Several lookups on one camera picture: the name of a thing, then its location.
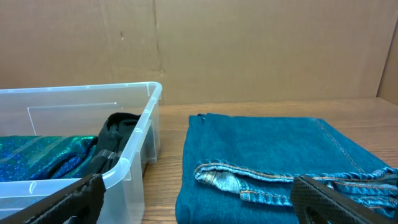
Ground clear plastic storage bin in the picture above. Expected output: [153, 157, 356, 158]
[1, 82, 162, 223]

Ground folded blue denim jeans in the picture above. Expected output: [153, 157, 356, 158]
[175, 113, 397, 223]

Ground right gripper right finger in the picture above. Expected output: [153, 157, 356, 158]
[290, 175, 397, 224]

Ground blue green sparkly fabric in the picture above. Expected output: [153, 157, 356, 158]
[1, 136, 98, 182]

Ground black socks bundle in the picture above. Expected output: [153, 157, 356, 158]
[82, 113, 141, 176]

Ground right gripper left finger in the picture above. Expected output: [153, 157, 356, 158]
[1, 174, 106, 224]

